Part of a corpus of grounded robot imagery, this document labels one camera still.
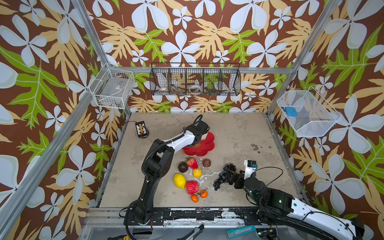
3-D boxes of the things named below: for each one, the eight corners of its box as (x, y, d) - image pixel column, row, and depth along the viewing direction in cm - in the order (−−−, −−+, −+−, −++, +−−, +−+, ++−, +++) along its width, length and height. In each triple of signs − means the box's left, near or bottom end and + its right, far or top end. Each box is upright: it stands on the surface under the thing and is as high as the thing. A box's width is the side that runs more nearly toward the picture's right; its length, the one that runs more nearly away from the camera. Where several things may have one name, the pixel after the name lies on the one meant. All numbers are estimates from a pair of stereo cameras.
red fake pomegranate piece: (186, 194, 82) (186, 191, 78) (186, 184, 86) (186, 181, 81) (198, 194, 82) (199, 191, 78) (198, 184, 86) (199, 181, 81)
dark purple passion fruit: (181, 174, 90) (181, 171, 86) (177, 167, 93) (176, 164, 89) (189, 169, 92) (189, 166, 88) (184, 163, 94) (184, 160, 91)
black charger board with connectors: (138, 138, 107) (137, 136, 106) (135, 125, 115) (134, 123, 114) (147, 135, 109) (147, 134, 107) (144, 122, 117) (144, 120, 115)
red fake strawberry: (190, 171, 91) (190, 168, 88) (185, 161, 95) (185, 158, 92) (197, 167, 93) (198, 165, 89) (193, 158, 97) (193, 155, 94)
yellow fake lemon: (173, 188, 84) (173, 186, 81) (174, 176, 89) (174, 173, 86) (186, 188, 84) (185, 186, 81) (186, 176, 89) (186, 173, 86)
